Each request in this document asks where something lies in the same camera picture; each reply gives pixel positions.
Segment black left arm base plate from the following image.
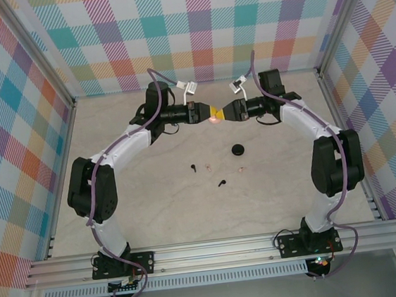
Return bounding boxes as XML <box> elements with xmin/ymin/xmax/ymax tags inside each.
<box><xmin>90</xmin><ymin>250</ymin><xmax>157</xmax><ymax>281</ymax></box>

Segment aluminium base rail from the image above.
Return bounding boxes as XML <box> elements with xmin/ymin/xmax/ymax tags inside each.
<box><xmin>21</xmin><ymin>219</ymin><xmax>396</xmax><ymax>291</ymax></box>

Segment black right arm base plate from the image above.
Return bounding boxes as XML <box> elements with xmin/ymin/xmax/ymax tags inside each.
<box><xmin>276</xmin><ymin>229</ymin><xmax>344</xmax><ymax>260</ymax></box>

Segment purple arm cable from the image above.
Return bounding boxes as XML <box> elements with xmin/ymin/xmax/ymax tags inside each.
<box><xmin>71</xmin><ymin>66</ymin><xmax>187</xmax><ymax>297</ymax></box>
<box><xmin>247</xmin><ymin>41</ymin><xmax>363</xmax><ymax>285</ymax></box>

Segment white slotted cable duct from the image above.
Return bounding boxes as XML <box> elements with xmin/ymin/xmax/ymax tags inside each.
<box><xmin>42</xmin><ymin>262</ymin><xmax>311</xmax><ymax>297</ymax></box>

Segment aluminium frame post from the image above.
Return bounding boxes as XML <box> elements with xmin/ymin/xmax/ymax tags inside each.
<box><xmin>309</xmin><ymin>0</ymin><xmax>389</xmax><ymax>76</ymax></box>
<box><xmin>0</xmin><ymin>0</ymin><xmax>78</xmax><ymax>116</ymax></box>

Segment aluminium table side rail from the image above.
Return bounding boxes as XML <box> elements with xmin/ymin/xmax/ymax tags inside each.
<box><xmin>317</xmin><ymin>65</ymin><xmax>385</xmax><ymax>226</ymax></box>
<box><xmin>26</xmin><ymin>99</ymin><xmax>93</xmax><ymax>261</ymax></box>

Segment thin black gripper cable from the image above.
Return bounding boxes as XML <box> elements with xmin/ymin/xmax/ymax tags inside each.
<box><xmin>164</xmin><ymin>121</ymin><xmax>182</xmax><ymax>137</ymax></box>
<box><xmin>256</xmin><ymin>111</ymin><xmax>282</xmax><ymax>128</ymax></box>

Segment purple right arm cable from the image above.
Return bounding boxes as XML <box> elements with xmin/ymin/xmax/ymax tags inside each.
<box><xmin>247</xmin><ymin>41</ymin><xmax>363</xmax><ymax>285</ymax></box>

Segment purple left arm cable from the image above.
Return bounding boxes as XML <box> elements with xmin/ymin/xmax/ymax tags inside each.
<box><xmin>71</xmin><ymin>66</ymin><xmax>187</xmax><ymax>297</ymax></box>

